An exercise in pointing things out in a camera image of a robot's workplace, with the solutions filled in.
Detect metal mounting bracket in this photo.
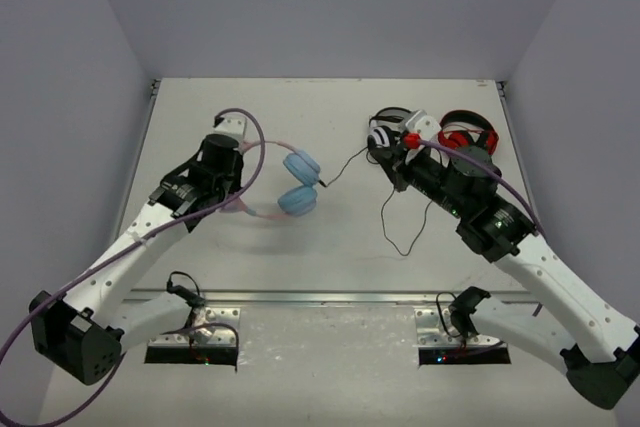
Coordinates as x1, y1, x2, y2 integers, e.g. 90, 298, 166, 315
414, 304, 504, 349
147, 305, 241, 348

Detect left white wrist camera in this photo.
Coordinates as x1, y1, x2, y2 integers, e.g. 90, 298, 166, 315
213, 114, 247, 144

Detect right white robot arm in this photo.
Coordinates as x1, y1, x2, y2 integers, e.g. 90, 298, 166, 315
367, 134, 639, 410

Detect right metal mounting bracket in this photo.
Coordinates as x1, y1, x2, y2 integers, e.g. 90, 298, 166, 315
414, 304, 504, 349

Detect white black headphones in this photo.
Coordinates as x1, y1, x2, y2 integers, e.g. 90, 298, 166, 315
366, 106, 411, 165

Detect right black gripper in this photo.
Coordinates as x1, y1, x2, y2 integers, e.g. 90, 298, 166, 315
370, 143, 467, 220

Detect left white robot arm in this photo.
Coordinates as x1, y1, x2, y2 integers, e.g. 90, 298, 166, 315
29, 134, 243, 385

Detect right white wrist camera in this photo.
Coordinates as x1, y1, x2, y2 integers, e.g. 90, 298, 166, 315
399, 110, 441, 150

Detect left metal mounting bracket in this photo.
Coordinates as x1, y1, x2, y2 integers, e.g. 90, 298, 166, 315
147, 305, 241, 348

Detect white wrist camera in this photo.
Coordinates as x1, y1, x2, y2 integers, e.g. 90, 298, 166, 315
213, 114, 247, 144
399, 110, 441, 150

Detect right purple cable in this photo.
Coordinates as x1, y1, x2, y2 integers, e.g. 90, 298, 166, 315
417, 138, 547, 318

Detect red black headphones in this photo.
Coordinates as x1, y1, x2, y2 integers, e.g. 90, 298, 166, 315
437, 110, 499, 155

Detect black headphone audio cable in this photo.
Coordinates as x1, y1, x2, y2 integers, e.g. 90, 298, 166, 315
319, 145, 434, 257

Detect pink blue cat-ear headphones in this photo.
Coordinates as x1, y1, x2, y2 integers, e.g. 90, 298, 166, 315
221, 140, 324, 221

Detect metal table edge rail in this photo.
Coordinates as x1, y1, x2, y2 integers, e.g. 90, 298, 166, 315
124, 289, 521, 309

